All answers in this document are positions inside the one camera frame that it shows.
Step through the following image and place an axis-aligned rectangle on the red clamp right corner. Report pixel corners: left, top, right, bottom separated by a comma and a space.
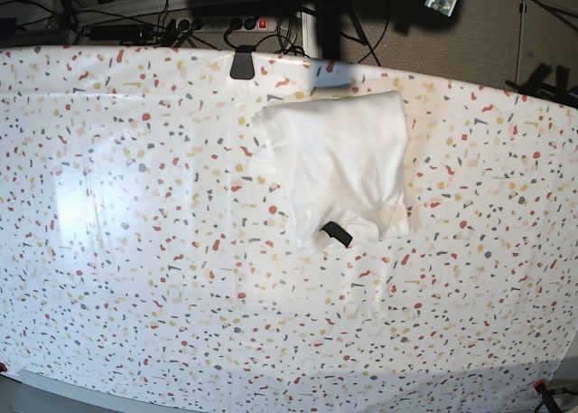
533, 380, 548, 397

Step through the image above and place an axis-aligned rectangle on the black camera stand pole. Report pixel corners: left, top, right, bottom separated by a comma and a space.
315, 0, 341, 61

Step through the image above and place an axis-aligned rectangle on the black table clamp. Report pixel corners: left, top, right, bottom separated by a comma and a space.
229, 45, 256, 80

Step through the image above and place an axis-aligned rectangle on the black power adapter brick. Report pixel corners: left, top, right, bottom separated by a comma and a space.
89, 24, 154, 42

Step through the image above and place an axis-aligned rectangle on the white power strip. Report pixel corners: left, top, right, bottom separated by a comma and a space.
175, 17, 277, 33

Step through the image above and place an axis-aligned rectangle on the white printed T-shirt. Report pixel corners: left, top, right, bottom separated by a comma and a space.
253, 91, 410, 252

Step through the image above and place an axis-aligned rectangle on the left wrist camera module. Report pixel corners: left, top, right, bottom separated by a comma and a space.
425, 0, 458, 17

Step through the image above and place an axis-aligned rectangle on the terrazzo pattern tablecloth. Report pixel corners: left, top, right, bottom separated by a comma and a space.
1, 46, 577, 412

